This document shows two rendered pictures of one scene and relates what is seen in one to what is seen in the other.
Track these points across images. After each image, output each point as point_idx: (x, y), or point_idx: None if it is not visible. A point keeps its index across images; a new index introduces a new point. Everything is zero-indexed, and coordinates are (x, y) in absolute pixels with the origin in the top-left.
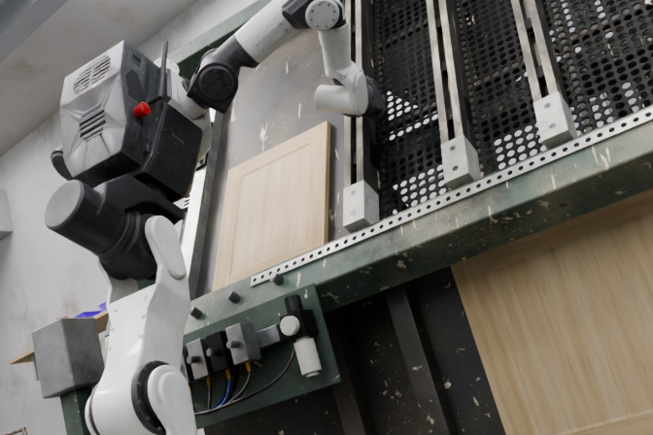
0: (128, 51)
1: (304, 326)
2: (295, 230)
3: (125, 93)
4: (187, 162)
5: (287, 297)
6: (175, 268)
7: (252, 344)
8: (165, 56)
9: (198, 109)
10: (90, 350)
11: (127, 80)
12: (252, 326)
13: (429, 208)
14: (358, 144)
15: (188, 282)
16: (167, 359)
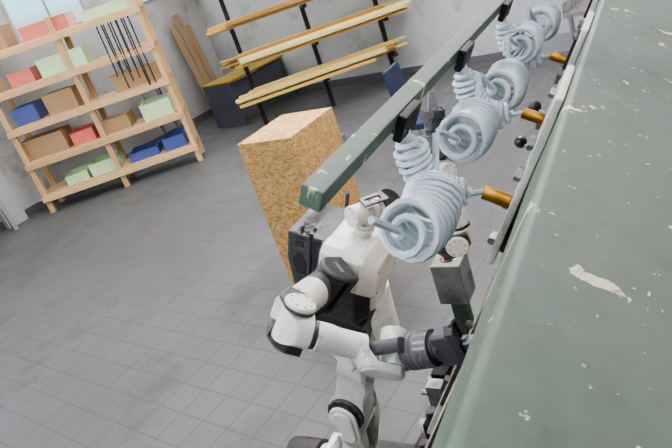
0: (293, 239)
1: (426, 435)
2: None
3: (294, 271)
4: (346, 311)
5: (426, 409)
6: (344, 367)
7: (436, 400)
8: (309, 248)
9: None
10: (453, 286)
11: (294, 261)
12: (438, 391)
13: None
14: (455, 367)
15: (359, 372)
16: (353, 399)
